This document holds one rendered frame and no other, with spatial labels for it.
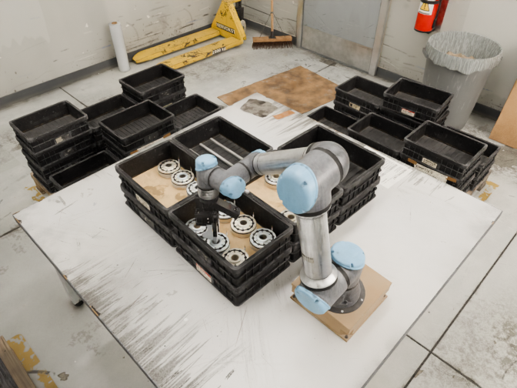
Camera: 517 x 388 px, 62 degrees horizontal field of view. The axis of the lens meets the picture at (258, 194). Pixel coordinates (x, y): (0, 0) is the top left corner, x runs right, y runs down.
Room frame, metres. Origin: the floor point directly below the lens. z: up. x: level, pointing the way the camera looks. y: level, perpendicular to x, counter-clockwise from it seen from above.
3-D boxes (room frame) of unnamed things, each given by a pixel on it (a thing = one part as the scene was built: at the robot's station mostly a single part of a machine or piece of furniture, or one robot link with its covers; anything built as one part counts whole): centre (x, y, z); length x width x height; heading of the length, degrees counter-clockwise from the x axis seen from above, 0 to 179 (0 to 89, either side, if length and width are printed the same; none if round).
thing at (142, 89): (2.97, 0.79, 0.37); 0.40 x 0.30 x 0.45; 136
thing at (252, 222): (1.19, 0.06, 0.86); 0.10 x 0.10 x 0.01
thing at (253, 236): (1.12, -0.02, 0.86); 0.10 x 0.10 x 0.01
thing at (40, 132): (2.39, 1.36, 0.37); 0.40 x 0.30 x 0.45; 136
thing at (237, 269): (1.15, 0.11, 0.92); 0.40 x 0.30 x 0.02; 44
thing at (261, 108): (2.35, 0.00, 0.71); 0.22 x 0.19 x 0.01; 46
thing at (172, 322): (1.42, 0.00, 0.35); 1.60 x 1.60 x 0.70; 46
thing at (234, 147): (1.64, 0.17, 0.87); 0.40 x 0.30 x 0.11; 44
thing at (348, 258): (0.91, -0.29, 0.96); 0.13 x 0.12 x 0.14; 137
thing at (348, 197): (1.56, -0.32, 0.87); 0.40 x 0.30 x 0.11; 44
